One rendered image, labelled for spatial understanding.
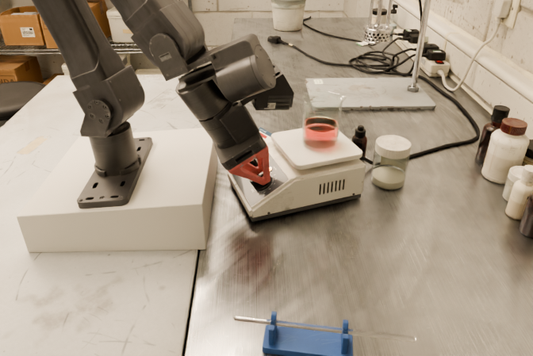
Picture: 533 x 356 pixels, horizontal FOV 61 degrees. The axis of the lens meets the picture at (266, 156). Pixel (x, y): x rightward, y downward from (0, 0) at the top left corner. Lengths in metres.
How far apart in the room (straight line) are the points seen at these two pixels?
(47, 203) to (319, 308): 0.40
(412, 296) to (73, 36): 0.55
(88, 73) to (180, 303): 0.32
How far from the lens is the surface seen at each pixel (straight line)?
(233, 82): 0.58
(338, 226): 0.72
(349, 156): 0.73
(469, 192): 0.87
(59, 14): 0.66
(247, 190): 0.73
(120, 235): 0.68
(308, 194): 0.73
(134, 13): 0.60
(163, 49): 0.59
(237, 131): 0.63
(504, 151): 0.88
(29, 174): 0.94
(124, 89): 0.67
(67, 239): 0.71
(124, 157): 0.71
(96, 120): 0.67
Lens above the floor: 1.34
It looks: 30 degrees down
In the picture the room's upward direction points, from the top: straight up
